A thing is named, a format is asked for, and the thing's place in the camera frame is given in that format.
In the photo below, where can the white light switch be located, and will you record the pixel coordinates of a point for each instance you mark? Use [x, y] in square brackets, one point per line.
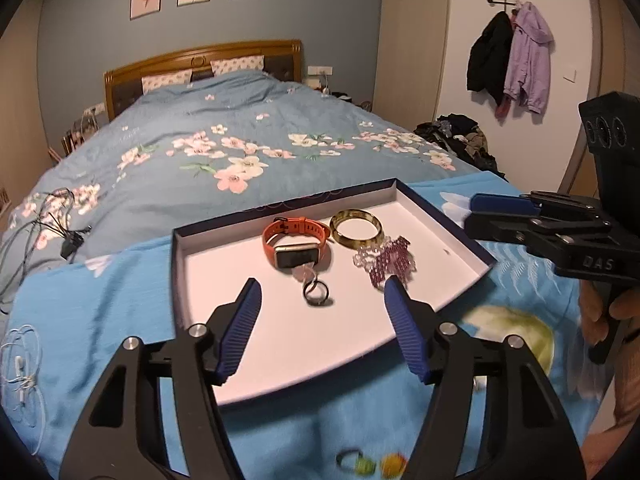
[570, 75]

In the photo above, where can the person's right forearm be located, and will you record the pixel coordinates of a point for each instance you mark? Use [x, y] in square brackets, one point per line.
[627, 385]

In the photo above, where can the black wall coat hooks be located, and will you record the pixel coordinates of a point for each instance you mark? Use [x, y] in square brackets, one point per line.
[502, 1]

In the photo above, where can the wooden bed headboard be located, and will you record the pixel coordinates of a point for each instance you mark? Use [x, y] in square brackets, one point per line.
[200, 50]

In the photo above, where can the navy box lid white inside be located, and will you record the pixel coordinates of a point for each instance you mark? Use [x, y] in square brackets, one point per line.
[320, 340]

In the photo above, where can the black jacket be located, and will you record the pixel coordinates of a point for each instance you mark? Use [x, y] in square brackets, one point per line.
[487, 60]

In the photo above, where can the beige wardrobe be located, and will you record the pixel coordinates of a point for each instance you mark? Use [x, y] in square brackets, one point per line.
[25, 110]
[410, 35]

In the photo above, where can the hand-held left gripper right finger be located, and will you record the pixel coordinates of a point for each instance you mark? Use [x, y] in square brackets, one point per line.
[405, 330]

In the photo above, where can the maroon hanging scarf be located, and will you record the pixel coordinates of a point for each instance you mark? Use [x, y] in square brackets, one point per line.
[502, 107]

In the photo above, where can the white earphones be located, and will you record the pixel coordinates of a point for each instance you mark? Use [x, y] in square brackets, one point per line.
[22, 365]

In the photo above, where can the person's right hand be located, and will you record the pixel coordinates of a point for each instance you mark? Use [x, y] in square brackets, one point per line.
[592, 315]

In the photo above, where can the floral grey-blue duvet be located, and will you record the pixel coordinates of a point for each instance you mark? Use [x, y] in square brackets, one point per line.
[200, 110]

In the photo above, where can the blue printed cloth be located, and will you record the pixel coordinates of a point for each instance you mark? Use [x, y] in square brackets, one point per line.
[125, 300]

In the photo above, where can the orange smartwatch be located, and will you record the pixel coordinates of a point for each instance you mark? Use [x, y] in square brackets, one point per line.
[295, 257]

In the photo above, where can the patterned pillow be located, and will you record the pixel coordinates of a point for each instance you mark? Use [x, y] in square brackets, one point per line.
[165, 81]
[237, 65]

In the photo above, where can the white wall outlet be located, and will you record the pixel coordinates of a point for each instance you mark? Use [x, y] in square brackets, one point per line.
[320, 70]

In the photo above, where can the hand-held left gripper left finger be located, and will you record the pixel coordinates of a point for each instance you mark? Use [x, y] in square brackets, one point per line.
[240, 330]

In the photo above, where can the cluttered nightstand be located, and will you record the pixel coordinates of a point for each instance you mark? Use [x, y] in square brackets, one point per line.
[340, 95]

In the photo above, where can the pile of dark clothes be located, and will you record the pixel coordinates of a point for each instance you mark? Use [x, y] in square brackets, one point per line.
[465, 140]

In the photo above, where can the yellow-green bangle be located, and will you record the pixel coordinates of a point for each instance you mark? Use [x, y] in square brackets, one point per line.
[356, 243]

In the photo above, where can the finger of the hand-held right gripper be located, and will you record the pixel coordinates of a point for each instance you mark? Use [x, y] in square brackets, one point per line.
[495, 227]
[500, 204]

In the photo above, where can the bedside cosmetics clutter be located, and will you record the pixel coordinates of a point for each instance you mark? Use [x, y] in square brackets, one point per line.
[80, 130]

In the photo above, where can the purple jacket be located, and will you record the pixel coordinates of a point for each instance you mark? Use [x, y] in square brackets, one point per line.
[530, 60]

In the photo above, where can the grey door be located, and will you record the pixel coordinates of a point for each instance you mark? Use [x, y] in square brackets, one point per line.
[610, 35]

